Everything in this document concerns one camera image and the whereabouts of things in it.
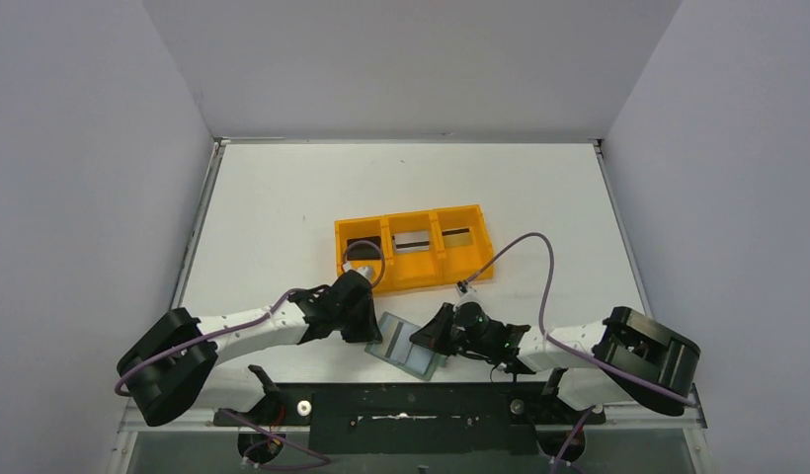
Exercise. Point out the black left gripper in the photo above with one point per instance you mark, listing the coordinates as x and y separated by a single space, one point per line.
358 310

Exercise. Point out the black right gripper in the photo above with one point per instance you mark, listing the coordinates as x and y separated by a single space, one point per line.
448 329

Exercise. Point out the green card holder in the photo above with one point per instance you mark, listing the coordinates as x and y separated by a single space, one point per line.
421 363

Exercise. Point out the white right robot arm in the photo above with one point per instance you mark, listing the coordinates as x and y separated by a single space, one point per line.
627 356

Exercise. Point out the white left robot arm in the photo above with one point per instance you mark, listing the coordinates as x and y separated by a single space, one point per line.
182 361

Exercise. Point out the silver card middle bin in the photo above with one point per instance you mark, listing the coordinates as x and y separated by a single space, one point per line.
411 241

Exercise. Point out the gold card end bin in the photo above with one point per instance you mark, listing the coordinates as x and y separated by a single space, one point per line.
457 237

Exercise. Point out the yellow three-compartment bin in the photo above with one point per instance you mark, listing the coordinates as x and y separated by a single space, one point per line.
437 267

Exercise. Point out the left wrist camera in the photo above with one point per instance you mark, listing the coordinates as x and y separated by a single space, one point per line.
366 271

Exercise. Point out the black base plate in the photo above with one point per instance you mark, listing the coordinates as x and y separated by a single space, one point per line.
518 418

